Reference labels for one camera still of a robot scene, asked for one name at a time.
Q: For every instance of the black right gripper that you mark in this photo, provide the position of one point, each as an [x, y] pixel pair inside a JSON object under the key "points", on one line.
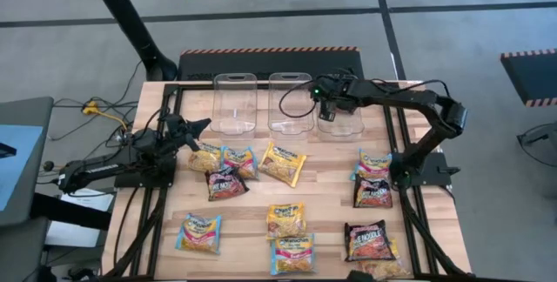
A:
{"points": [[333, 92]]}

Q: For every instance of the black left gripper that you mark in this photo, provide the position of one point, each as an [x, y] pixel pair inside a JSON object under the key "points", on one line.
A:
{"points": [[174, 127]]}

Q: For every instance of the yellow Maruchan ramen pack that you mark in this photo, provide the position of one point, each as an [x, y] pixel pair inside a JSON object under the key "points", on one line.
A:
{"points": [[385, 270], [204, 160], [283, 164], [286, 221]]}

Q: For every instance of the blue Maruchan ramen pack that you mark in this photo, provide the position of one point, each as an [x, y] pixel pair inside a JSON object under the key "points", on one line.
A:
{"points": [[374, 164], [199, 233], [292, 253], [241, 162]]}

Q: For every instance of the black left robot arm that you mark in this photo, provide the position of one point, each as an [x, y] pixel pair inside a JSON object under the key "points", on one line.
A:
{"points": [[95, 171]]}

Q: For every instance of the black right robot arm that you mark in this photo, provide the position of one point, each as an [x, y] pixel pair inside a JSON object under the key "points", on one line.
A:
{"points": [[391, 95]]}

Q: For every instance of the clear plastic bin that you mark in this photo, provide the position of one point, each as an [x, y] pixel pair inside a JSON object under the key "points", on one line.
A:
{"points": [[235, 112], [348, 125], [290, 116]]}

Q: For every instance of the black hazard-striped floor mat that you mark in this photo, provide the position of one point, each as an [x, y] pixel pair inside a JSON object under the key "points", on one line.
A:
{"points": [[533, 77], [270, 62]]}

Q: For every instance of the white paper sheet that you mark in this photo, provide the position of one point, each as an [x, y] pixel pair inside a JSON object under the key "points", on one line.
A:
{"points": [[93, 201], [71, 235]]}

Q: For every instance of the black bar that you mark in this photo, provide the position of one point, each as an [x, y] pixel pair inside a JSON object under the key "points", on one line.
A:
{"points": [[69, 212]]}

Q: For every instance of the grey side table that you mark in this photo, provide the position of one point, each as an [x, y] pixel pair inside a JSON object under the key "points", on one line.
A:
{"points": [[26, 112]]}

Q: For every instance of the blue sheet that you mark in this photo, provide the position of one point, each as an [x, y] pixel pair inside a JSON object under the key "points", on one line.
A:
{"points": [[17, 173]]}

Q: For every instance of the black aluminium table frame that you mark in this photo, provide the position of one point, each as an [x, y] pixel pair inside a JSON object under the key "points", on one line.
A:
{"points": [[196, 85]]}

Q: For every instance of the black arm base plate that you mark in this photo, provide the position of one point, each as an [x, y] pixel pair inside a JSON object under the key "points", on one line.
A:
{"points": [[126, 183], [435, 173]]}

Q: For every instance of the black camera stand pole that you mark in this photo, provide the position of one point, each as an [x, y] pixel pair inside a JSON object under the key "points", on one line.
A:
{"points": [[126, 16]]}

